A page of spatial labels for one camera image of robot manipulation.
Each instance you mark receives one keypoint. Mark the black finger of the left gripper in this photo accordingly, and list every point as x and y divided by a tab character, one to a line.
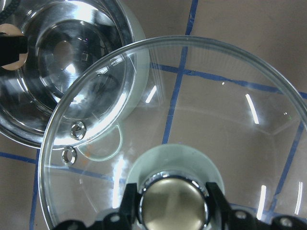
13	50

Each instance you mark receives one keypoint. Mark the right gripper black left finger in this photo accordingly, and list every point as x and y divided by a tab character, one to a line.
120	219

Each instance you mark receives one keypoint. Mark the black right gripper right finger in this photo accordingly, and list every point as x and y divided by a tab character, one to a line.
223	217

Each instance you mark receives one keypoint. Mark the beige egg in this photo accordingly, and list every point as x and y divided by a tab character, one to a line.
11	29

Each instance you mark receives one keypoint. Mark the glass pot lid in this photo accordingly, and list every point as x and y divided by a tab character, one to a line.
171	114

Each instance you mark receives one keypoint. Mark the pale green cooking pot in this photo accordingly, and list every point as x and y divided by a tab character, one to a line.
64	38

